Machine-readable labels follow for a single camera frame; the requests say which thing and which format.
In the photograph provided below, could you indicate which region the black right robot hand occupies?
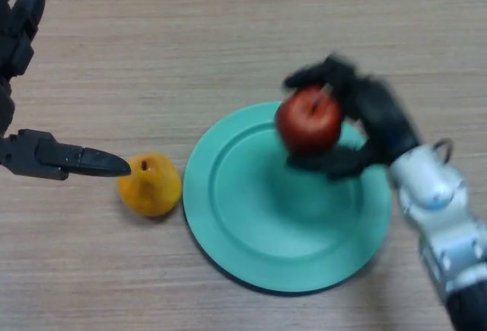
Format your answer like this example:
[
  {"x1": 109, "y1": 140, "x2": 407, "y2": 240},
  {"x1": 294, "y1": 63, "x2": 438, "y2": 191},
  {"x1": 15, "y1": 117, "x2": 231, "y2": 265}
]
[{"x1": 282, "y1": 55, "x2": 422, "y2": 180}]

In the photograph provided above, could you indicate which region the yellow pear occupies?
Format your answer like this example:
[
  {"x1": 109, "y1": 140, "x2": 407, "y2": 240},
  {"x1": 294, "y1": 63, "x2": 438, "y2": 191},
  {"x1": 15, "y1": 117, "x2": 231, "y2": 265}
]
[{"x1": 116, "y1": 151, "x2": 182, "y2": 218}]

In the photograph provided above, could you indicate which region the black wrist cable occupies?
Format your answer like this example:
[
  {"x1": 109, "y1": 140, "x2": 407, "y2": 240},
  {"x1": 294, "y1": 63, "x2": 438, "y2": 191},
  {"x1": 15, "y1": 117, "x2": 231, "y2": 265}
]
[{"x1": 434, "y1": 138, "x2": 455, "y2": 163}]

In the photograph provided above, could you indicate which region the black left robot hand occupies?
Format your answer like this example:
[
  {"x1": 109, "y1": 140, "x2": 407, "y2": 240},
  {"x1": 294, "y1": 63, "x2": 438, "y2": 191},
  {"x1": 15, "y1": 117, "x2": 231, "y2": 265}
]
[{"x1": 0, "y1": 0, "x2": 132, "y2": 181}]

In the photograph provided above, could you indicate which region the green round plate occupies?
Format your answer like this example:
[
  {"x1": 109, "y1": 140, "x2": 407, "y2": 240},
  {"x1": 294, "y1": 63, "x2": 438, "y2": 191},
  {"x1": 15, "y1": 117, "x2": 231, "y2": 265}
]
[{"x1": 182, "y1": 102, "x2": 393, "y2": 294}]

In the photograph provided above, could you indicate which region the red apple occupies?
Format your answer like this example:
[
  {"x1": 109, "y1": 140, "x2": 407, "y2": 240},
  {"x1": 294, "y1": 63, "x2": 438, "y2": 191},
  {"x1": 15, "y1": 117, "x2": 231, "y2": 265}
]
[{"x1": 275, "y1": 84, "x2": 345, "y2": 157}]

